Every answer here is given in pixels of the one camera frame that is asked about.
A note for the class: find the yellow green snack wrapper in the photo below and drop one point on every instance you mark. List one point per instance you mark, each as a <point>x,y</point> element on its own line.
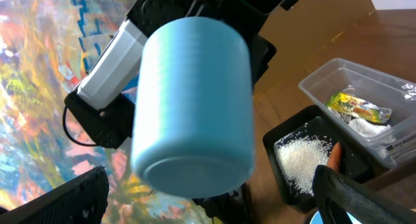
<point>359,108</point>

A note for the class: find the light blue cup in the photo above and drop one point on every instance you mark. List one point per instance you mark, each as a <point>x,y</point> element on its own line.
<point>193,132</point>

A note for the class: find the pile of white rice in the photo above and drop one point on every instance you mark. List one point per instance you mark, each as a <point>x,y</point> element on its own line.
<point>298,154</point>

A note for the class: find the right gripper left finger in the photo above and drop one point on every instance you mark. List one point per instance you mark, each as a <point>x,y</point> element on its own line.
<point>81,200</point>

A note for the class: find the colourful patterned floor mat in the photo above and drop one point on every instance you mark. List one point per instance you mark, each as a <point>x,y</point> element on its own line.
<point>47,48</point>

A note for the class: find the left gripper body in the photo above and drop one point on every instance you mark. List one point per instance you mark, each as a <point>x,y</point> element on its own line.
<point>247,17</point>

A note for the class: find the black plastic tray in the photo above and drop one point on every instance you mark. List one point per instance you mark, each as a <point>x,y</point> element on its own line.
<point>355,164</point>

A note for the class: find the white tissue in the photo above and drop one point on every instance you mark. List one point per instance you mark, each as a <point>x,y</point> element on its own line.
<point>362,126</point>

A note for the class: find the clear plastic bin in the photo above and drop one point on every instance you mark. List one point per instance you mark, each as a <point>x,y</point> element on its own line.
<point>391,147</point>

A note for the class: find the light blue bowl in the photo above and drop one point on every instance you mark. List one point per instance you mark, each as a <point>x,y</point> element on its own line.
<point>316,219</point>

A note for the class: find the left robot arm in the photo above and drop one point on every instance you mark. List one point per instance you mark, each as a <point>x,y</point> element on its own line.
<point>97,102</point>

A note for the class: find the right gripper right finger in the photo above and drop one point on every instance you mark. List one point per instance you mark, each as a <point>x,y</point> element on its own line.
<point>337,197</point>

